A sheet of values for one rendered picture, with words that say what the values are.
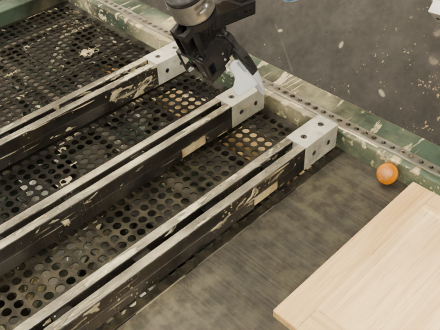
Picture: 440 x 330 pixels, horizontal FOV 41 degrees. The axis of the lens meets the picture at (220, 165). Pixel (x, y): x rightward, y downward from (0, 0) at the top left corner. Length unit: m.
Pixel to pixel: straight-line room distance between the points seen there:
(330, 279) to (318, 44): 1.58
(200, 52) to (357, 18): 1.61
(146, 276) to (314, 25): 1.72
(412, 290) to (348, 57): 1.49
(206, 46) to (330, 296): 0.52
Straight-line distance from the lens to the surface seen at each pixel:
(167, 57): 1.73
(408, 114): 2.41
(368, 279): 1.22
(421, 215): 1.36
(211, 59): 1.03
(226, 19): 1.05
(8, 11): 2.18
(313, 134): 1.43
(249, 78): 1.09
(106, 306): 1.15
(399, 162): 1.43
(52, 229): 1.31
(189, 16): 0.98
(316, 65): 2.60
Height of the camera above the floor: 2.26
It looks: 55 degrees down
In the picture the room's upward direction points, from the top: 79 degrees counter-clockwise
